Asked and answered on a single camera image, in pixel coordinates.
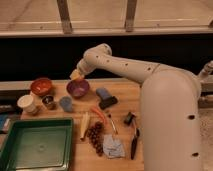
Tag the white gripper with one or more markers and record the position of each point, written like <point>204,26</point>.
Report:
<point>83,68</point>

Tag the yellow apple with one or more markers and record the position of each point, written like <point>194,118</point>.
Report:
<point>79,78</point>

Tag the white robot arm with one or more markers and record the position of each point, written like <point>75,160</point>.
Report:
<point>168,107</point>

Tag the blue plastic cup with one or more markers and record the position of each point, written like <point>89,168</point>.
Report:
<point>66,103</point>

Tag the small metal cup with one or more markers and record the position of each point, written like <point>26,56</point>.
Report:
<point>48,102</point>

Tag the white paper cup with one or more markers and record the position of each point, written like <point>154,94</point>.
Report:
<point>26,102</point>

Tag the purple bowl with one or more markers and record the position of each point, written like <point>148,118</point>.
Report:
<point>78,88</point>

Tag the red bowl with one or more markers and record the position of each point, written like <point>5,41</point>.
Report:
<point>41,86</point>

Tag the orange carrot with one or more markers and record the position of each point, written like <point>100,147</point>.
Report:
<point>99,113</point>

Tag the bunch of red grapes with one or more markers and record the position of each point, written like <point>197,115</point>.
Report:
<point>94,134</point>

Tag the black binder clip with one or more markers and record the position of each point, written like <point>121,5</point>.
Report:
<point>128,118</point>

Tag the green plastic tray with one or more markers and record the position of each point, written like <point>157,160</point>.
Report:
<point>38,145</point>

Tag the crumpled blue cloth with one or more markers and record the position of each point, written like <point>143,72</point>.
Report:
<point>112,148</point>

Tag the blue object at left edge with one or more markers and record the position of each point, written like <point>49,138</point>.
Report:
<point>4,122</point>

